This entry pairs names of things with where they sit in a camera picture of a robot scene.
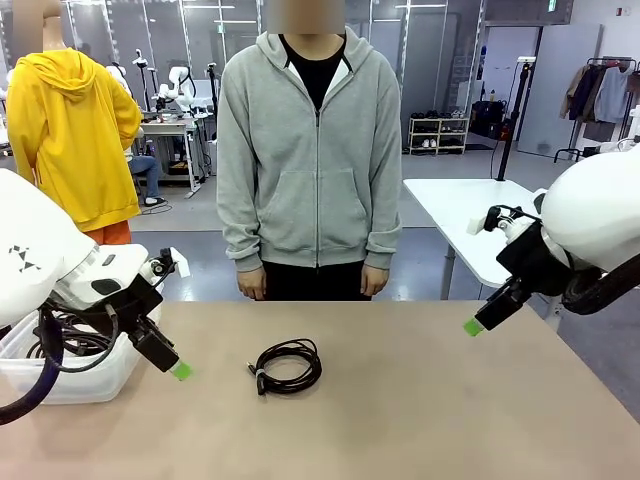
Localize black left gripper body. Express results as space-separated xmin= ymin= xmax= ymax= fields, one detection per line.
xmin=107 ymin=277 xmax=166 ymax=342

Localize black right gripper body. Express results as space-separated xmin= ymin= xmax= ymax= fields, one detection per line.
xmin=494 ymin=222 xmax=572 ymax=297

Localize black cable grey tie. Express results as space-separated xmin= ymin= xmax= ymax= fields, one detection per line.
xmin=29 ymin=324 xmax=119 ymax=359

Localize thin black USB cable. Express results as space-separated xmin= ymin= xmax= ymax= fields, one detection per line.
xmin=247 ymin=338 xmax=323 ymax=397

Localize person's left forearm grey sleeve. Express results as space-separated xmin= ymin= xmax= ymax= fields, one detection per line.
xmin=363 ymin=197 xmax=402 ymax=272

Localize person's right forearm grey sleeve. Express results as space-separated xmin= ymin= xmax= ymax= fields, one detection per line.
xmin=218 ymin=197 xmax=267 ymax=274

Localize person's right hand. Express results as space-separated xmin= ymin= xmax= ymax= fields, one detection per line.
xmin=236 ymin=268 xmax=269 ymax=302

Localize person's left hand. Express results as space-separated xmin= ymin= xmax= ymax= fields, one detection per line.
xmin=360 ymin=266 xmax=391 ymax=297

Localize clear plastic storage container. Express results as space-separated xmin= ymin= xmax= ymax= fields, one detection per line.
xmin=0 ymin=299 xmax=166 ymax=406

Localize orange trousers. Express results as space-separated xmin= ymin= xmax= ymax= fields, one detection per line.
xmin=82 ymin=219 xmax=133 ymax=246

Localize white rounded table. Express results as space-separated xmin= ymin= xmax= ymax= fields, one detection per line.
xmin=402 ymin=178 xmax=564 ymax=321

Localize seated person in jeans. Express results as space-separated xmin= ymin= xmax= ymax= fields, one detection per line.
xmin=128 ymin=154 xmax=167 ymax=207

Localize black luggage pile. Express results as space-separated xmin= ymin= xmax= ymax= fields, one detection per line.
xmin=471 ymin=99 xmax=511 ymax=140

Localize black pole stand white top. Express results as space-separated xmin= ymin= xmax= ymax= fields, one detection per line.
xmin=497 ymin=56 xmax=537 ymax=182

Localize wooden shoe rack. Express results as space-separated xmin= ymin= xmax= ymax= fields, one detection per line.
xmin=408 ymin=116 xmax=471 ymax=156

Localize brown coat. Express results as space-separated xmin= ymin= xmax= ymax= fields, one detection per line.
xmin=559 ymin=64 xmax=592 ymax=121

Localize navy jacket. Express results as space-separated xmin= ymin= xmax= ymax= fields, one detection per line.
xmin=569 ymin=64 xmax=607 ymax=122

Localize light blue shirt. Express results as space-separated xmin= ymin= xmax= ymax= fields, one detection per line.
xmin=594 ymin=67 xmax=632 ymax=125

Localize black clothes rack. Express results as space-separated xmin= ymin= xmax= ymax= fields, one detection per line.
xmin=553 ymin=56 xmax=640 ymax=164

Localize black tripod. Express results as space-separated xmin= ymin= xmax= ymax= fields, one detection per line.
xmin=206 ymin=62 xmax=222 ymax=142

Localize person in grey hoodie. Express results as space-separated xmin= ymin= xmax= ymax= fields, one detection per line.
xmin=215 ymin=27 xmax=403 ymax=301

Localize black stand with white head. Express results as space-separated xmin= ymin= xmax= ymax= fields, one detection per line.
xmin=131 ymin=48 xmax=157 ymax=114

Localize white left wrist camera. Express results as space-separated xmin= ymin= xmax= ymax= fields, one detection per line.
xmin=142 ymin=246 xmax=191 ymax=279

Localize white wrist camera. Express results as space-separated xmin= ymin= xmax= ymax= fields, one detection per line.
xmin=468 ymin=204 xmax=526 ymax=242
xmin=142 ymin=246 xmax=191 ymax=279

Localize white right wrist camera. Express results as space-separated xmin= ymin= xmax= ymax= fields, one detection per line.
xmin=468 ymin=204 xmax=526 ymax=242

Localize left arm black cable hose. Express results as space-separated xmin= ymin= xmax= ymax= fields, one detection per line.
xmin=0 ymin=302 xmax=66 ymax=427

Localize grey frame workbench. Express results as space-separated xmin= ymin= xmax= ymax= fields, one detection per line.
xmin=137 ymin=117 xmax=211 ymax=199

